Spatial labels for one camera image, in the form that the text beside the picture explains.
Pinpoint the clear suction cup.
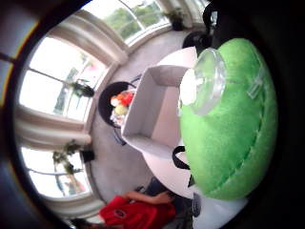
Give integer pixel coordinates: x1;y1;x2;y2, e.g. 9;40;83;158
189;47;228;116

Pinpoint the the person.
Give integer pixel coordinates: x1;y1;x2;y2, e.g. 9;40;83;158
97;177;179;229

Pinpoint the red fruit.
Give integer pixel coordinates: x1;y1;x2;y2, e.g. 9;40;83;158
119;91;135;107

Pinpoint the clear bowl of fruit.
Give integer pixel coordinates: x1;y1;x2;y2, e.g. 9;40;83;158
109;89;137;127

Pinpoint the small black box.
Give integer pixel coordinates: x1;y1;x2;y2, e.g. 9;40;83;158
80;150;95;163

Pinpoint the black round side table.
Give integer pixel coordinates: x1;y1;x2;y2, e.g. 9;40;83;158
97;81;138;129

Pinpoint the green potted plant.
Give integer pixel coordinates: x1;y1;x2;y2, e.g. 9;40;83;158
69;78;95;99
51;139;84;176
164;7;187;32

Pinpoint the black chair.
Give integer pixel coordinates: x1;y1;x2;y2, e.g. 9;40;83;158
181;30;214;55

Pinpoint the green fruit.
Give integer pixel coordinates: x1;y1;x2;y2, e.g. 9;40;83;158
113;104;130;116

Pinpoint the green plush soft toy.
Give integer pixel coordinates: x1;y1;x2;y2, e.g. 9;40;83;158
177;37;279;201

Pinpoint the white open cardboard box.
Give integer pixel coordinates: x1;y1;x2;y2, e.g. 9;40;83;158
120;64;191;159

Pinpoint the large paned window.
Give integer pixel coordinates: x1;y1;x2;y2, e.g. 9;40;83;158
20;146;93;199
18;35;109;123
83;0;171;43

